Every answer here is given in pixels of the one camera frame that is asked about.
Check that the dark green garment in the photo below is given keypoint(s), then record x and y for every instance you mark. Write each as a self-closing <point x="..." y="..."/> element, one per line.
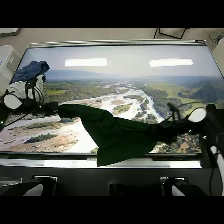
<point x="116" y="136"/>

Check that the silver frame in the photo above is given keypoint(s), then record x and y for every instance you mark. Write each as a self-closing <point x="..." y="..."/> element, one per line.
<point x="66" y="163"/>

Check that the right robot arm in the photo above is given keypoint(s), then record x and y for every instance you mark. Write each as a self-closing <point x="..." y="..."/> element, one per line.
<point x="197" y="115"/>

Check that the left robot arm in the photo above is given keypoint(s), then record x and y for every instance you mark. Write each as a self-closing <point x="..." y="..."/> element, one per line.
<point x="12" y="101"/>

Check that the blue garment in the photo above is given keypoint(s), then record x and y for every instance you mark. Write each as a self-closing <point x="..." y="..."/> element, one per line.
<point x="31" y="69"/>

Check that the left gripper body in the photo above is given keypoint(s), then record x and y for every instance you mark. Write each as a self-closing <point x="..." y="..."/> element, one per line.
<point x="50" y="108"/>

